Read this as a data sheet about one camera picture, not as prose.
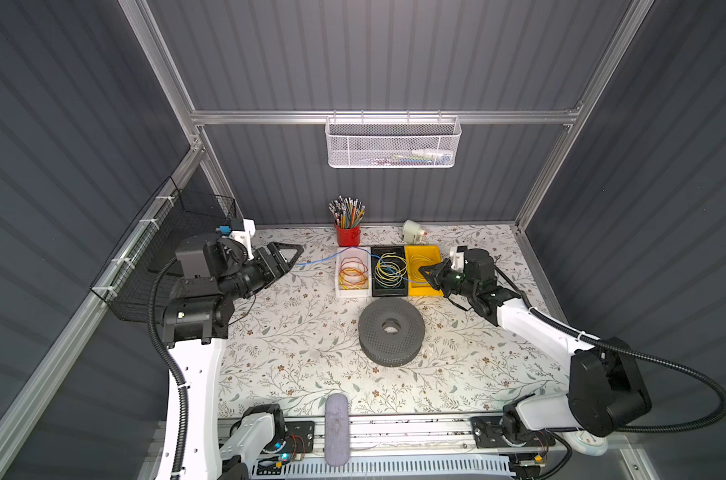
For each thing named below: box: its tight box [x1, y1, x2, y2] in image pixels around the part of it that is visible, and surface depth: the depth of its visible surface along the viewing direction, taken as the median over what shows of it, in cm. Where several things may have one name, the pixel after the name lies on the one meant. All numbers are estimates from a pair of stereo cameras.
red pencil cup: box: [335, 224, 361, 247], surface depth 110 cm
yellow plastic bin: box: [404, 245, 444, 297], surface depth 106 cm
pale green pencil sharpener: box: [402, 219, 428, 245], surface depth 114 cm
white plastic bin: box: [335, 246, 372, 299], surface depth 102 cm
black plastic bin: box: [371, 246, 391, 297], surface depth 101 cm
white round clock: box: [562, 430, 609, 456], surface depth 71 cm
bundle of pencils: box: [328, 195, 366, 229], surface depth 110 cm
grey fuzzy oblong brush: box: [324, 393, 350, 467], surface depth 74 cm
